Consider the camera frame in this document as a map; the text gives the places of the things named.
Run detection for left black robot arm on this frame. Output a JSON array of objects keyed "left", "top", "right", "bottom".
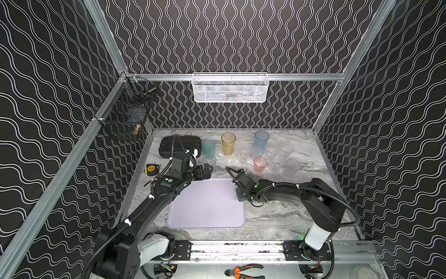
[{"left": 80, "top": 134, "right": 213, "bottom": 279}]

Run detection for teal textured plastic cup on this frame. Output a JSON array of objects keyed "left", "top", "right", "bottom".
[{"left": 202, "top": 139, "right": 216, "bottom": 159}]

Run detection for white wire mesh basket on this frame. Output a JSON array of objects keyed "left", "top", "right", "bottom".
[{"left": 191, "top": 73, "right": 269, "bottom": 103}]

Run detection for frosted white plastic cup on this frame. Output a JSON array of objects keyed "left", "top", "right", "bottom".
[{"left": 283, "top": 158, "right": 301, "bottom": 177}]

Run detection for clear glass centre right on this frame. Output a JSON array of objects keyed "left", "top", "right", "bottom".
[{"left": 264, "top": 143, "right": 279, "bottom": 170}]

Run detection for black plastic tool case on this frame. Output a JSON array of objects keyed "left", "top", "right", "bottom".
[{"left": 159, "top": 135, "right": 202, "bottom": 159}]

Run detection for clear plain glass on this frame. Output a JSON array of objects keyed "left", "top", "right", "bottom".
[{"left": 237, "top": 145, "right": 251, "bottom": 164}]

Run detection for small pink plastic cup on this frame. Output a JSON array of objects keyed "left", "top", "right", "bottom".
[{"left": 253, "top": 156, "right": 268, "bottom": 173}]

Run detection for black wire basket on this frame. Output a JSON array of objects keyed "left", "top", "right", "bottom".
[{"left": 99, "top": 76, "right": 158, "bottom": 141}]

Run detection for white round object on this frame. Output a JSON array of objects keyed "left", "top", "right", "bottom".
[{"left": 350, "top": 266, "right": 381, "bottom": 279}]

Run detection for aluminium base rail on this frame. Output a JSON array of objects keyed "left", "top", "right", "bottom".
[{"left": 139, "top": 239, "right": 380, "bottom": 264}]

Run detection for tall yellow plastic cup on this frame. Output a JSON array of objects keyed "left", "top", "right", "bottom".
[{"left": 221, "top": 132, "right": 236, "bottom": 156}]

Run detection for lavender plastic tray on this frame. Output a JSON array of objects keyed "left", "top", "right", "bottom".
[{"left": 167, "top": 177, "right": 246, "bottom": 230}]

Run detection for orange black pliers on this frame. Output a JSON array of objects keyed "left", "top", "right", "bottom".
[{"left": 224, "top": 263, "right": 265, "bottom": 279}]

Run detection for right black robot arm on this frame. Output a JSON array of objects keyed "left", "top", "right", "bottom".
[{"left": 225, "top": 167, "right": 360, "bottom": 260}]

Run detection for yellow black tape measure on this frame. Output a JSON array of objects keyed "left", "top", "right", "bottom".
[{"left": 144, "top": 164, "right": 159, "bottom": 177}]

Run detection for tall blue plastic cup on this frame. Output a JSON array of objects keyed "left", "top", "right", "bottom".
[{"left": 254, "top": 130, "right": 269, "bottom": 149}]

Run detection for clear glass back right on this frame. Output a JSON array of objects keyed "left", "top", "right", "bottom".
[{"left": 278, "top": 141, "right": 294, "bottom": 158}]

